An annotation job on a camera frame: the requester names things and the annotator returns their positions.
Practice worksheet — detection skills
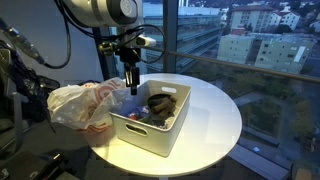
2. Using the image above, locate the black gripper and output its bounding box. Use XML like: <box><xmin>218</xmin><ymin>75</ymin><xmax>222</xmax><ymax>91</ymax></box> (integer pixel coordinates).
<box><xmin>114</xmin><ymin>45</ymin><xmax>143</xmax><ymax>97</ymax></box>

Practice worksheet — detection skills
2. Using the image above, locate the brown stuffed animal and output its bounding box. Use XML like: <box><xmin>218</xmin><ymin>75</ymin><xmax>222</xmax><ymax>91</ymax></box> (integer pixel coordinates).
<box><xmin>148</xmin><ymin>94</ymin><xmax>178</xmax><ymax>120</ymax></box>

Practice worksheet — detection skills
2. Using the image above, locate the purple checkered cloth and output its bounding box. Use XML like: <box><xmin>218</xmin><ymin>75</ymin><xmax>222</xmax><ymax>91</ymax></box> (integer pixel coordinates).
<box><xmin>124</xmin><ymin>103</ymin><xmax>168</xmax><ymax>130</ymax></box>

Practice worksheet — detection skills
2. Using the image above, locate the dark window mullion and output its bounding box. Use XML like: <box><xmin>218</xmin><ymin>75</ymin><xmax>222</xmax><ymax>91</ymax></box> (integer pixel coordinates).
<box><xmin>162</xmin><ymin>0</ymin><xmax>180</xmax><ymax>75</ymax></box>

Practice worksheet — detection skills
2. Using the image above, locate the white plastic bag red print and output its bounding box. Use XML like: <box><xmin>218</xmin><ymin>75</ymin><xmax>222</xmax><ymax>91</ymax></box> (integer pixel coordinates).
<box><xmin>46</xmin><ymin>76</ymin><xmax>128</xmax><ymax>133</ymax></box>

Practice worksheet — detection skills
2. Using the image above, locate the white plastic bin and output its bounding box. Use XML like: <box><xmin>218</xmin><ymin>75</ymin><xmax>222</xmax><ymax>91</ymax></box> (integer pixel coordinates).
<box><xmin>108</xmin><ymin>79</ymin><xmax>192</xmax><ymax>158</ymax></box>

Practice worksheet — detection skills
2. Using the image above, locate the black bag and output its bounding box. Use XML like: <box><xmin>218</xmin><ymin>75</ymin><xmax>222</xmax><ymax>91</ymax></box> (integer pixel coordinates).
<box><xmin>0</xmin><ymin>39</ymin><xmax>62</xmax><ymax>123</ymax></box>

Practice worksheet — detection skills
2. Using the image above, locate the black equipment pile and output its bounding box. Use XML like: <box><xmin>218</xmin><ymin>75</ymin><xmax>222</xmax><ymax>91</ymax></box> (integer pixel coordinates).
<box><xmin>0</xmin><ymin>148</ymin><xmax>83</xmax><ymax>180</ymax></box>

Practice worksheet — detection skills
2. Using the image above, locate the dark window post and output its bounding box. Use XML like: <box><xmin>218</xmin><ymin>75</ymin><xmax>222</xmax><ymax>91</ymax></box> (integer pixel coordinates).
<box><xmin>92</xmin><ymin>26</ymin><xmax>113</xmax><ymax>81</ymax></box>

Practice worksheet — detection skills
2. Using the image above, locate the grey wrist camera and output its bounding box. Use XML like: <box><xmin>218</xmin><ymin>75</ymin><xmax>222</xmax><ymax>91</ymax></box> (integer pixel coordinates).
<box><xmin>97</xmin><ymin>34</ymin><xmax>157</xmax><ymax>57</ymax></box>

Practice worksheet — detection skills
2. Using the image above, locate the thin black cable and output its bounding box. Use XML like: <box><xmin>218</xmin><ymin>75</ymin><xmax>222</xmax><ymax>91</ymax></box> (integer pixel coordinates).
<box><xmin>96</xmin><ymin>23</ymin><xmax>168</xmax><ymax>65</ymax></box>

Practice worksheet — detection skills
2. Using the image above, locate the thick black cable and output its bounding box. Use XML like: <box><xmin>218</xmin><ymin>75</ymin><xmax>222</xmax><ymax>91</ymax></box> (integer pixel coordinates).
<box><xmin>0</xmin><ymin>0</ymin><xmax>98</xmax><ymax>70</ymax></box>

